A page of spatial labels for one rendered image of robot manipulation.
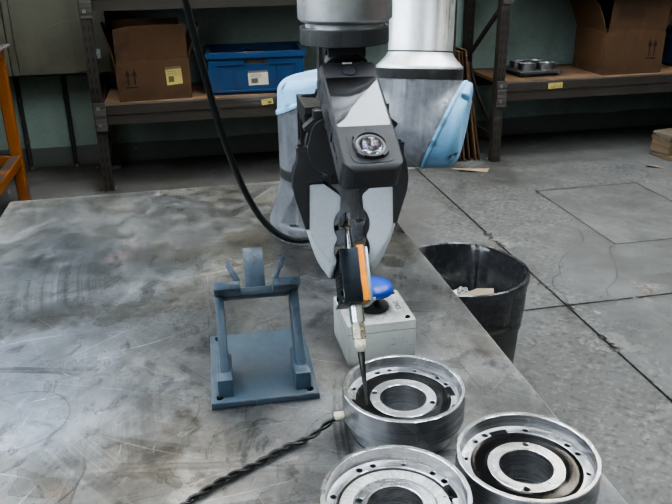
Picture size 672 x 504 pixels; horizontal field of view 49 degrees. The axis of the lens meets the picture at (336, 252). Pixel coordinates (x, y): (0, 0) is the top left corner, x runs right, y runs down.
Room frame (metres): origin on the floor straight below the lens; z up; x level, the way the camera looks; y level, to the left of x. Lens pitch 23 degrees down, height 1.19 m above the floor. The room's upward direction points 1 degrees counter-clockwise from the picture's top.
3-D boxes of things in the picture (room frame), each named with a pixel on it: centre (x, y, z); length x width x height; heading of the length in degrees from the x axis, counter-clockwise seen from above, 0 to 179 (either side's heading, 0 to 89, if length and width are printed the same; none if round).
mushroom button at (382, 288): (0.68, -0.04, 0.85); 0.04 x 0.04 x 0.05
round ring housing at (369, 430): (0.54, -0.06, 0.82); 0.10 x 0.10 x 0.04
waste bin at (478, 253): (1.71, -0.32, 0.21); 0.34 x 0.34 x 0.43
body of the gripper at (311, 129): (0.62, -0.01, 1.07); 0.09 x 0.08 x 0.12; 9
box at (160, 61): (4.00, 0.95, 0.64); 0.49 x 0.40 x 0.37; 106
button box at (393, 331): (0.68, -0.04, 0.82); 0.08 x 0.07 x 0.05; 11
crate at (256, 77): (4.13, 0.43, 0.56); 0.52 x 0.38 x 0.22; 98
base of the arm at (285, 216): (1.03, 0.02, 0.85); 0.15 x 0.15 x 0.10
